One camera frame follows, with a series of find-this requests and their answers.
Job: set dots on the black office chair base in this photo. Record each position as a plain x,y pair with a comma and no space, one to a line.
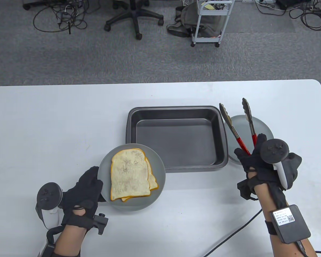
136,16

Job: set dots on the white wheeled cart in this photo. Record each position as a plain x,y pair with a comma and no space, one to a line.
203,39

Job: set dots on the black caster base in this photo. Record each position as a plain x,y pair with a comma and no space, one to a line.
26,5

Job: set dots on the right hand controller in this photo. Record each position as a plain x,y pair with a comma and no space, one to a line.
274,151

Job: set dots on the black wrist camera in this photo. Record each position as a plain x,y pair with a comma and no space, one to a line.
244,188
100,222

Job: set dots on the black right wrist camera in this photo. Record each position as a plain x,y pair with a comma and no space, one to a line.
244,188

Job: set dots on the person's right forearm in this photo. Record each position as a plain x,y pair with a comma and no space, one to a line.
264,203

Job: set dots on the grey backpack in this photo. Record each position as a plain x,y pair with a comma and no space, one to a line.
187,16

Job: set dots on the person's right hand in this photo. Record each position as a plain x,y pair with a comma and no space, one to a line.
256,166

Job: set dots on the left hand controller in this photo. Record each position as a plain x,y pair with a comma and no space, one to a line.
49,194

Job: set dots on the dark metal baking tray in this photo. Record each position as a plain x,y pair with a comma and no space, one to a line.
176,142

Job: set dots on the white power strip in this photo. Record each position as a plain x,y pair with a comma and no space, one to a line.
267,3

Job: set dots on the grey round plate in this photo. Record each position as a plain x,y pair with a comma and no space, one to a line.
242,125
157,166

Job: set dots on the hand controller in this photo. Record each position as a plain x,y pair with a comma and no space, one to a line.
274,151
49,194

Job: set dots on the person's left hand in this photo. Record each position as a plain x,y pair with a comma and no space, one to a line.
83,194

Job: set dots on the toast slice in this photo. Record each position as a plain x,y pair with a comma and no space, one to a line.
153,182
129,174

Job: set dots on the black right forearm sensor box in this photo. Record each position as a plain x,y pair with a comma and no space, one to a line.
290,226

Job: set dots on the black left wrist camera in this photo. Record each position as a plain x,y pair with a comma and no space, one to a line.
100,222

